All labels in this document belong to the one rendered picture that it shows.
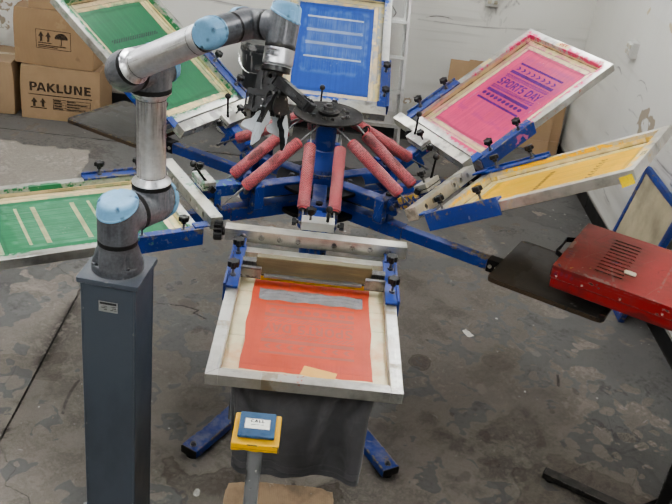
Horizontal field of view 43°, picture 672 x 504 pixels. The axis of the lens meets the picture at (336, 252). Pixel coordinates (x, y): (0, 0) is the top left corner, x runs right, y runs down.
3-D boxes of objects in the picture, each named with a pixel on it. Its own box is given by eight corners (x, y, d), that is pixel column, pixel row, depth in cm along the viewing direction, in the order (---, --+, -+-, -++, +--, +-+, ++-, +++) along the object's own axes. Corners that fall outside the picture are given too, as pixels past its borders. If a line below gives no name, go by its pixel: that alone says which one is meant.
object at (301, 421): (360, 489, 281) (378, 384, 260) (222, 475, 279) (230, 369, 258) (360, 482, 283) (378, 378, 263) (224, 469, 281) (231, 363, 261)
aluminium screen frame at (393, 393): (401, 404, 253) (403, 394, 251) (204, 384, 250) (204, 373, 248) (391, 271, 322) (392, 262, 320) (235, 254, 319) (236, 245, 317)
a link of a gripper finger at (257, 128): (235, 142, 205) (252, 114, 210) (256, 146, 203) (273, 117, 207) (230, 133, 203) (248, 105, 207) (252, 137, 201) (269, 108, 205)
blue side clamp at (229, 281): (236, 301, 293) (237, 284, 290) (222, 299, 293) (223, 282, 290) (246, 258, 320) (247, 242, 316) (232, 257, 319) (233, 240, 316)
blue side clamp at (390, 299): (397, 318, 296) (400, 301, 292) (382, 317, 295) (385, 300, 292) (393, 274, 322) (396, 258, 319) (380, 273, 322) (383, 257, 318)
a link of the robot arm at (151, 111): (118, 223, 257) (114, 43, 231) (153, 208, 268) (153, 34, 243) (147, 236, 251) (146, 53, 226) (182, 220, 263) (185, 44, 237)
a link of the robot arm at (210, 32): (78, 62, 225) (205, 4, 195) (109, 54, 234) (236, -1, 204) (94, 104, 228) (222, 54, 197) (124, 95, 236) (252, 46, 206)
